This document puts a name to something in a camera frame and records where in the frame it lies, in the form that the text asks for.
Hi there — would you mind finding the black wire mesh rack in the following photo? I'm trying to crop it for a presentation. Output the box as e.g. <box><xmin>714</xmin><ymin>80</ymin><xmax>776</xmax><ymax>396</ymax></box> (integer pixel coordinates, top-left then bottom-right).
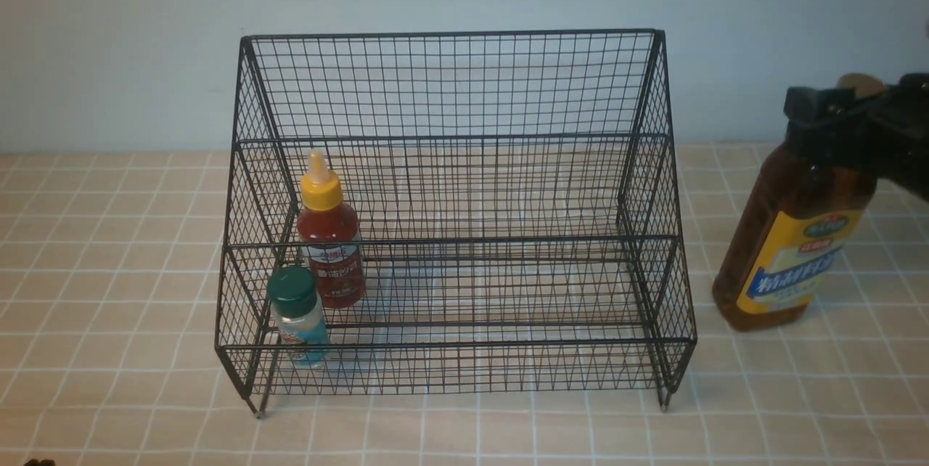
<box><xmin>213</xmin><ymin>28</ymin><xmax>697</xmax><ymax>416</ymax></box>

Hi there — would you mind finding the large brown oil bottle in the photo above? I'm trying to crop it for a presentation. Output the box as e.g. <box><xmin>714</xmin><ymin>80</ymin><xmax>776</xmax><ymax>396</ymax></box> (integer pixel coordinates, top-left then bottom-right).
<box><xmin>711</xmin><ymin>73</ymin><xmax>887</xmax><ymax>332</ymax></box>

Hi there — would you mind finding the red sauce bottle yellow cap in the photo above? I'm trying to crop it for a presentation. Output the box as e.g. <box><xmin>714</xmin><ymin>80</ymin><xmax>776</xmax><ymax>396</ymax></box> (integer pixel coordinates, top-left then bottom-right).
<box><xmin>296</xmin><ymin>150</ymin><xmax>366</xmax><ymax>308</ymax></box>

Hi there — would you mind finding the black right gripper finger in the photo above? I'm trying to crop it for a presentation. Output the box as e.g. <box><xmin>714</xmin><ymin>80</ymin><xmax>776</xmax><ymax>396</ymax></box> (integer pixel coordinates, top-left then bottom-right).
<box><xmin>783</xmin><ymin>86</ymin><xmax>883</xmax><ymax>142</ymax></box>

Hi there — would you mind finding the pepper shaker green cap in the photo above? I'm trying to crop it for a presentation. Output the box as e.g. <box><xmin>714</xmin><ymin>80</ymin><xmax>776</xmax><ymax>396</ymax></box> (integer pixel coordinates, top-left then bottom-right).
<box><xmin>266</xmin><ymin>265</ymin><xmax>330</xmax><ymax>368</ymax></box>

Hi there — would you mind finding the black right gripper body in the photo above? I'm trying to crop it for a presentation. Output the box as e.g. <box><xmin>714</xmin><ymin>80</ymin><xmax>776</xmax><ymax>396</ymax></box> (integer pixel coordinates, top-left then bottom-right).
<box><xmin>868</xmin><ymin>73</ymin><xmax>928</xmax><ymax>202</ymax></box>

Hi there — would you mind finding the dark object at corner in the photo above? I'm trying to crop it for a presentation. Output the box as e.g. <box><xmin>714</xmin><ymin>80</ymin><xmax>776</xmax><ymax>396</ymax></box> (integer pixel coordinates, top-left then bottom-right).
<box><xmin>23</xmin><ymin>457</ymin><xmax>57</xmax><ymax>466</ymax></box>

